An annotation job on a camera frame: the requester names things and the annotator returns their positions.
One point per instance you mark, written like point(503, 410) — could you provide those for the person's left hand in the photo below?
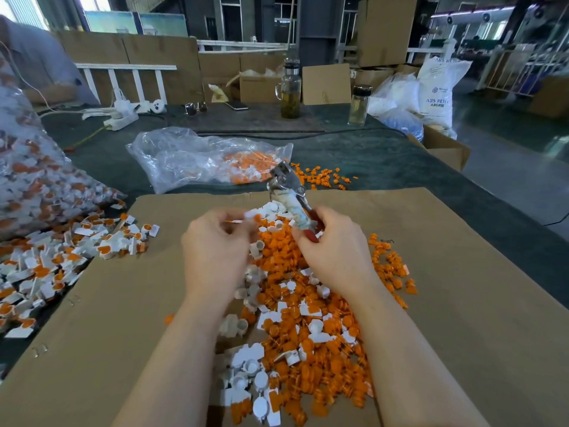
point(218, 253)

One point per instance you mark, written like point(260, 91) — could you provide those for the person's right hand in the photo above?
point(338, 253)

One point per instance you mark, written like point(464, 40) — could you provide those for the orange white plastic piece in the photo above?
point(150, 230)

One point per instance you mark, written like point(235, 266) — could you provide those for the pile of orange and white parts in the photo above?
point(307, 347)

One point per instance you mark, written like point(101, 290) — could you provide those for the pile of assembled white-orange parts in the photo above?
point(49, 264)

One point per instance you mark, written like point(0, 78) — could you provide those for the person's left forearm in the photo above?
point(173, 373)

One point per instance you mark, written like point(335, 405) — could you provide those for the person's right forearm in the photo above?
point(418, 373)

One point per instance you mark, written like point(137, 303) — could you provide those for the scatter of orange offcuts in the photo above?
point(324, 177)

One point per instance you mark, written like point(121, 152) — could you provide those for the small clear plastic bag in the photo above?
point(178, 158)

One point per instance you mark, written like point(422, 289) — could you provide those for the brown cardboard sheet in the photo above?
point(89, 320)
point(502, 302)

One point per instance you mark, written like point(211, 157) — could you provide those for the open brown cardboard box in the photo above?
point(442, 150)

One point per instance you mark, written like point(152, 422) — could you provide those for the black phone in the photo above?
point(236, 105)

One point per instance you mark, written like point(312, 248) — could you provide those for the glass bottle with black lid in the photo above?
point(360, 105)

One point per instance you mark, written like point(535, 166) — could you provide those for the clear blue plastic bag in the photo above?
point(396, 107)

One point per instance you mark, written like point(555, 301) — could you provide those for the white power strip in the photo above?
point(122, 117)

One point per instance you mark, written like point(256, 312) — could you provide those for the flat brown cardboard panel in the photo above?
point(326, 83)

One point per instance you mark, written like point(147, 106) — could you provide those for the open cardboard box with paper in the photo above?
point(258, 87)

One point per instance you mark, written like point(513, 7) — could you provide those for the glass tea jar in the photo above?
point(290, 88)

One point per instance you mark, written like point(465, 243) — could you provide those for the large clear bag of seals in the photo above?
point(40, 173)

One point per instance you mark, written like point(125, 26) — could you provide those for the white woven sack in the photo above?
point(444, 88)

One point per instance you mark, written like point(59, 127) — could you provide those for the row of upright cardboard sheets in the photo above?
point(182, 56)

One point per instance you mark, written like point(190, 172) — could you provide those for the dark steel pillar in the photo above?
point(321, 29)

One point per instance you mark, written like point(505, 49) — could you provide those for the tall brown cardboard box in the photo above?
point(388, 29)

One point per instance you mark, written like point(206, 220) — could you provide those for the white metal rack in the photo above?
point(521, 70)

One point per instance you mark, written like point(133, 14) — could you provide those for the white railing frame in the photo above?
point(126, 67)

